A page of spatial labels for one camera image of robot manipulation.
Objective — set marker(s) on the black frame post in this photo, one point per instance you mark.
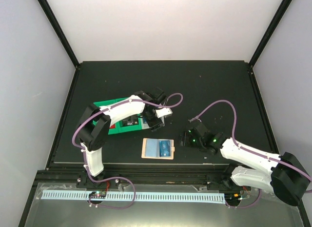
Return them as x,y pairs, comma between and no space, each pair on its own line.
58,30
280,12

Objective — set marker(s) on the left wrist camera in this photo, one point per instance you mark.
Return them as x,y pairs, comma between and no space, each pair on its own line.
163,112

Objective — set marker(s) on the tan leather card holder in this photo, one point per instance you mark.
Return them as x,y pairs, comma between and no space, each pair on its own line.
150,149

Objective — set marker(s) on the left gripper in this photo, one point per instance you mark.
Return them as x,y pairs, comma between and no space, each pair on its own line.
154,125

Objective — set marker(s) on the circuit board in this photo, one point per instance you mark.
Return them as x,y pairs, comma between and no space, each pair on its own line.
235,196
97,195

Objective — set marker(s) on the black card stack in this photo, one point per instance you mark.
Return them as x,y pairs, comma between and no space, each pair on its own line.
130,121

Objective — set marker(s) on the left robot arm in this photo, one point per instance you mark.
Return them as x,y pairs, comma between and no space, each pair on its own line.
94,125

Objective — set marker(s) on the black frame post left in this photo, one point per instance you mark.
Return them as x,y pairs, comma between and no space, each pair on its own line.
58,30

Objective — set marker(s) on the green bin left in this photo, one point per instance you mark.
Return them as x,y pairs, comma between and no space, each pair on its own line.
114,128

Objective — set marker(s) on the white slotted cable duct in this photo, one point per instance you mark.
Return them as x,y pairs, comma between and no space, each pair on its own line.
79,195

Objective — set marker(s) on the black frame post right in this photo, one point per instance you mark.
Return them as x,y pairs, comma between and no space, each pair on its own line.
280,12

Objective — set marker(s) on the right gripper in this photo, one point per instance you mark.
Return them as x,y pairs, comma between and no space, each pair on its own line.
185,140

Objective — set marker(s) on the white bin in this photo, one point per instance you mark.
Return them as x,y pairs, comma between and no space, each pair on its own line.
153,124

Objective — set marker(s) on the left circuit board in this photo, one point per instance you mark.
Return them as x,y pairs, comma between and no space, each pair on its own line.
97,195

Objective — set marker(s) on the green bin middle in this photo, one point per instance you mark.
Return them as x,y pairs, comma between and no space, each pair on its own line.
132,128

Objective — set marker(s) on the green bin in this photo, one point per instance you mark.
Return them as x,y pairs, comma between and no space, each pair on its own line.
132,128
114,128

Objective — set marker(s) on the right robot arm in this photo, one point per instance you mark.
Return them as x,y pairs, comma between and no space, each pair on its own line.
282,175

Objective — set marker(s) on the right circuit board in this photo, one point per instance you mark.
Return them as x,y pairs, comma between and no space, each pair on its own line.
235,196

